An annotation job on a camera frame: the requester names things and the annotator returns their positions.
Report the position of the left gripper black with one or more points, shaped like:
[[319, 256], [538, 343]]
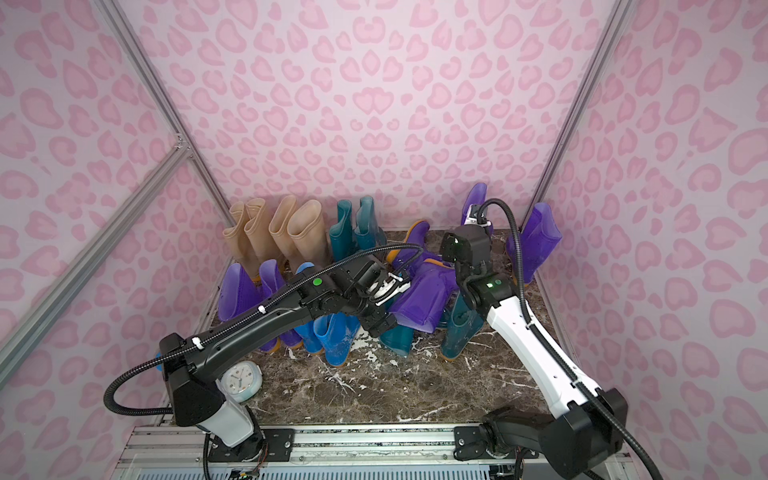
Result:
[[366, 299]]

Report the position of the blue boot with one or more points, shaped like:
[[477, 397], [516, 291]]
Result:
[[336, 334], [310, 340]]

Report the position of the beige boot pair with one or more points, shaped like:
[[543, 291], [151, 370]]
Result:
[[258, 233], [239, 243]]

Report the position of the beige boot with paper stuffing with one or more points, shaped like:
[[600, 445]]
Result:
[[307, 231]]

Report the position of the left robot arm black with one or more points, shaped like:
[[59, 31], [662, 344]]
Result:
[[358, 287]]

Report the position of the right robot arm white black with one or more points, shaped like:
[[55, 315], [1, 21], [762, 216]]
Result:
[[583, 426]]

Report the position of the teal boot lying under pile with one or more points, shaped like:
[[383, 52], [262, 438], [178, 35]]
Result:
[[399, 336]]

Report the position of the purple boot shaft in pile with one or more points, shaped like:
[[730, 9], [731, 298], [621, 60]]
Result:
[[432, 281]]

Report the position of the mint alarm clock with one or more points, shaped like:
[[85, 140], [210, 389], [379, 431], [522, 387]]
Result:
[[242, 381]]

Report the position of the aluminium diagonal brace left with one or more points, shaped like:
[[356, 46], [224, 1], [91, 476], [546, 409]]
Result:
[[40, 319]]

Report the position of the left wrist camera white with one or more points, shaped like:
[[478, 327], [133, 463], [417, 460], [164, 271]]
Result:
[[388, 288]]

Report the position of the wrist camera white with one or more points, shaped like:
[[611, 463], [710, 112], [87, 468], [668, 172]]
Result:
[[388, 288], [472, 216]]

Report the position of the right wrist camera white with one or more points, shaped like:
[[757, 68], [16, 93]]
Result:
[[472, 216]]

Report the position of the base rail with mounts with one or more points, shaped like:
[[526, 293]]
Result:
[[368, 451]]

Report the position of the aluminium frame post right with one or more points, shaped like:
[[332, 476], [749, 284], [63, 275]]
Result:
[[620, 17]]

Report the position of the aluminium frame post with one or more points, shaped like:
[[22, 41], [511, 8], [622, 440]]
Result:
[[620, 17], [129, 41]]

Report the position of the aluminium frame post left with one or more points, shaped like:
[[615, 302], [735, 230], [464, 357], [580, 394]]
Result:
[[129, 41]]

